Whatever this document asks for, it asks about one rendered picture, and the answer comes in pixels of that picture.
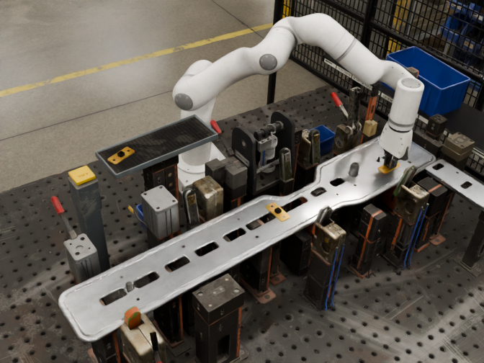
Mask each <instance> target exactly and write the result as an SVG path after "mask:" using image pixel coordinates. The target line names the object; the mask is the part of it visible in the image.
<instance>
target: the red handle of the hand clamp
mask: <svg viewBox="0 0 484 363"><path fill-rule="evenodd" d="M331 98H332V100H333V101H334V103H335V104H336V106H337V107H338V108H339V110H340V112H341V113H342V115H343V116H344V119H345V120H346V122H347V124H348V113H347V112H346V110H345V109H344V106H343V105H342V103H341V100H340V99H339V97H338V96H337V94H336V93H334V92H333V93H331Z"/></svg>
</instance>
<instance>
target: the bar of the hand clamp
mask: <svg viewBox="0 0 484 363"><path fill-rule="evenodd" d="M363 98H365V92H364V91H361V88H359V87H357V86H356V87H354V88H352V89H349V115H348V126H350V127H351V128H352V135H353V128H354V125H355V126H356V129H355V130H354V131H355V132H359V110H360V99H363Z"/></svg>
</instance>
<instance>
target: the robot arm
mask: <svg viewBox="0 0 484 363"><path fill-rule="evenodd" d="M302 43H305V44H307V45H311V46H317V47H319V48H321V49H323V50H324V51H325V52H326V53H327V54H329V55H330V56H331V57H332V58H333V59H334V60H335V61H337V62H338V63H339V64H340V65H341V66H343V67H344V68H345V69H346V70H347V71H348V72H349V73H351V74H352V75H353V76H355V77H356V78H357V79H358V80H360V81H361V82H362V83H364V84H367V85H371V84H374V83H376V82H377V81H381V82H383V83H385V84H387V85H388V86H389V87H391V88H392V89H393V90H394V91H395V94H394V97H393V103H392V107H391V110H390V114H389V115H388V117H389V118H388V121H387V123H386V125H385V126H384V129H383V131H382V134H381V136H380V142H379V144H380V146H381V147H382V148H383V150H384V154H385V160H384V164H383V165H384V166H386V165H387V163H390V166H389V169H393V168H395V167H396V166H397V163H398V160H402V161H407V160H408V153H409V150H410V148H411V141H412V135H413V130H412V128H413V126H414V122H415V120H416V115H417V112H418V108H419V104H420V102H421V97H422V94H423V92H424V84H423V83H422V82H421V81H419V80H418V79H416V78H415V77H413V76H412V75H411V74H410V73H409V72H408V71H407V70H405V69H404V67H402V66H401V65H399V64H397V63H395V62H392V61H388V60H380V59H379V58H377V57H376V56H375V55H374V54H372V53H371V52H370V51H369V50H368V49H367V48H366V47H365V46H363V44H361V43H360V41H358V40H357V39H356V38H355V37H354V36H353V35H351V34H350V33H349V32H348V31H347V30H345V29H344V28H343V27H342V26H341V25H340V24H339V23H338V22H337V21H336V20H334V19H333V18H331V17H330V16H328V15H326V14H321V13H316V14H309V15H307V16H304V17H285V18H284V19H281V20H279V21H278V22H277V23H276V24H275V25H274V26H273V27H272V28H271V29H270V31H269V33H268V34H267V36H266V37H265V38H264V39H263V40H262V41H261V42H260V43H259V44H258V45H257V46H255V47H253V48H239V49H237V50H234V51H233V52H231V53H229V54H227V55H225V56H223V57H222V58H220V59H219V60H217V61H215V62H214V63H211V62H209V61H208V60H199V61H197V62H195V63H193V64H192V65H191V66H190V67H189V68H188V70H187V71H186V72H185V74H184V75H183V76H182V77H181V78H180V79H179V81H178V82H177V83H176V86H175V87H174V90H173V100H174V103H175V104H176V106H177V107H178V108H180V109H181V114H180V120H181V119H183V118H185V117H188V116H191V115H196V116H198V117H199V118H200V119H201V120H203V121H204V122H205V123H206V124H207V125H209V126H210V127H211V124H210V121H211V114H212V109H213V107H214V103H215V100H216V96H217V95H218V94H219V93H221V92H222V91H224V90H225V89H227V88H228V87H229V86H231V85H232V84H234V83H236V82H238V81H240V80H242V79H244V78H246V77H249V76H252V75H255V74H261V75H269V74H272V73H274V72H276V71H278V70H279V69H280V68H281V67H283V65H284V64H285V63H286V62H287V60H288V58H289V57H290V55H291V54H292V51H293V50H294V49H295V47H296V46H298V45H299V44H302ZM392 157H393V159H392ZM215 158H217V159H218V160H219V154H218V151H217V150H216V148H215V147H213V146H212V145H211V142H209V143H206V144H204V145H201V146H198V147H196V148H193V149H192V150H189V151H186V152H184V153H181V154H179V163H178V164H177V167H178V169H180V170H182V171H184V172H187V173H189V174H203V173H204V172H205V163H206V162H208V161H211V160H213V159H215Z"/></svg>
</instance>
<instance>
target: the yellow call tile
mask: <svg viewBox="0 0 484 363"><path fill-rule="evenodd" d="M68 175H69V176H70V177H71V178H72V180H73V181H74V182H75V183H76V185H77V186H78V185H80V184H83V183H85V182H88V181H91V180H92V179H95V178H96V177H95V175H94V173H93V172H92V171H91V170H90V169H89V167H88V166H83V167H81V168H79V169H76V170H73V171H70V172H69V173H68Z"/></svg>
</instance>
